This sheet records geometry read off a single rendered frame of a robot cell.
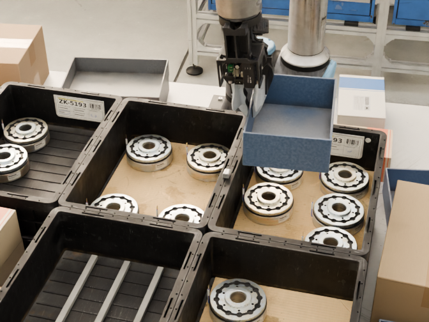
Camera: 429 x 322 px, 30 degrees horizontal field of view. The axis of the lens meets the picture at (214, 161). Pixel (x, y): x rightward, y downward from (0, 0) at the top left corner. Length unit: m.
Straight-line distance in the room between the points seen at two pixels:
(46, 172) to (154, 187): 0.25
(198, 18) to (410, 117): 1.60
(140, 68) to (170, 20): 1.96
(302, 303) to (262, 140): 0.32
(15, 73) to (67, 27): 2.04
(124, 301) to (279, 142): 0.42
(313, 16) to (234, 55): 0.53
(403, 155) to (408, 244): 0.54
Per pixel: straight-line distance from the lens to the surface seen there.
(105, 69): 2.31
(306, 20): 1.83
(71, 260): 1.60
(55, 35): 4.18
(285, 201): 1.66
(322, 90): 1.53
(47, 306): 1.52
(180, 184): 1.75
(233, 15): 1.30
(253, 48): 1.35
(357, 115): 2.06
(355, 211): 1.65
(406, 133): 2.17
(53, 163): 1.85
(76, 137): 1.93
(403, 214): 1.66
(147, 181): 1.76
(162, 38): 4.07
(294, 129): 1.49
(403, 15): 3.53
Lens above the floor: 1.92
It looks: 37 degrees down
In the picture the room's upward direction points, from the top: 1 degrees counter-clockwise
